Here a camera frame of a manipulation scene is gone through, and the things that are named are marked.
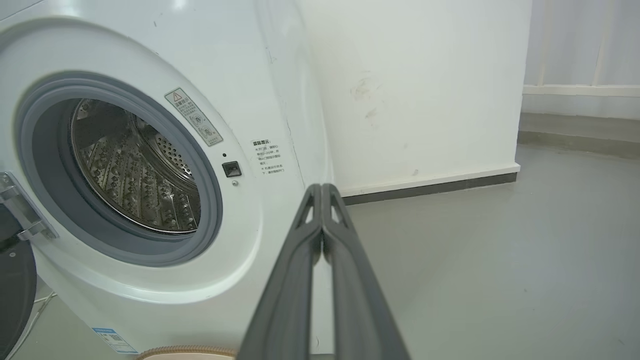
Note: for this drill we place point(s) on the black door latch socket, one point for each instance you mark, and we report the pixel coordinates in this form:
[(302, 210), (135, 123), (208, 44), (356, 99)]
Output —
[(231, 169)]

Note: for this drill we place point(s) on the warning triangle sticker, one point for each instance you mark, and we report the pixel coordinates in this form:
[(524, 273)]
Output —
[(194, 116)]

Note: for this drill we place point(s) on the printed text notice label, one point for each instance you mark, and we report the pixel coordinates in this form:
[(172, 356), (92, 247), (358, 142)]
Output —
[(269, 157)]

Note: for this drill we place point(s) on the washing machine door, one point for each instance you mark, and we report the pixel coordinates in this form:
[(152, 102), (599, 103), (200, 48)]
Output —
[(15, 285)]

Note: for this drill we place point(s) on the metal washing machine door hinge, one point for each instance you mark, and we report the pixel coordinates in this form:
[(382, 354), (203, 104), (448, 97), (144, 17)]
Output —
[(22, 210)]

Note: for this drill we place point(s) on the blue energy label sticker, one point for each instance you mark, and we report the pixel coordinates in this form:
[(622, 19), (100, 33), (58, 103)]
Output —
[(115, 341)]

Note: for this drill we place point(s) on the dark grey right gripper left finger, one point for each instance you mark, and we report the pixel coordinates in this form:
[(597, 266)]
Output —
[(285, 300)]

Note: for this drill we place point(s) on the white front-load washing machine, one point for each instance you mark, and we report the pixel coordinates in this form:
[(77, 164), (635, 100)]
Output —
[(250, 75)]

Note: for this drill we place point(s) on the stainless steel washing machine drum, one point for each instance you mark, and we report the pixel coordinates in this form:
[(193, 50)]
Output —
[(135, 180)]

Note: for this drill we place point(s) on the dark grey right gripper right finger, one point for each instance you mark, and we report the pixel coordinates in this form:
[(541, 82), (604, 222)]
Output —
[(360, 310)]

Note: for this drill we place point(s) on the cream perforated laundry basket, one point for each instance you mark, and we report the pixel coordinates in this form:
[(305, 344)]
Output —
[(185, 354)]

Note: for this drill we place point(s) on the white window frame rail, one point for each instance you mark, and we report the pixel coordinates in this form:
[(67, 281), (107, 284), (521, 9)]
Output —
[(580, 91)]

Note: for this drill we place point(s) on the grey rubber door gasket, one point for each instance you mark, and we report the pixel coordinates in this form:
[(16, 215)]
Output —
[(45, 165)]

